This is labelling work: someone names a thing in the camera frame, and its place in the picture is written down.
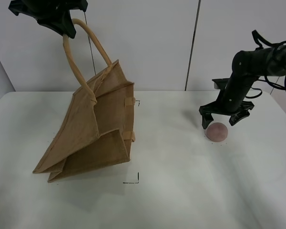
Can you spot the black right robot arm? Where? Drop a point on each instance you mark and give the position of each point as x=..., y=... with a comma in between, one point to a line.
x=247, y=68

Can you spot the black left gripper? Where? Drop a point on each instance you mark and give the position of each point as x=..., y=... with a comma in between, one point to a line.
x=52, y=14

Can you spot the pink peach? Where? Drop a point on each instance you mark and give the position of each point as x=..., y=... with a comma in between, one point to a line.
x=217, y=132

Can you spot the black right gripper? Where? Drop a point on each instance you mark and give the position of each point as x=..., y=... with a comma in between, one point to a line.
x=237, y=109

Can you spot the brown linen tote bag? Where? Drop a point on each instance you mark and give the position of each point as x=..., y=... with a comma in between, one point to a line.
x=97, y=130

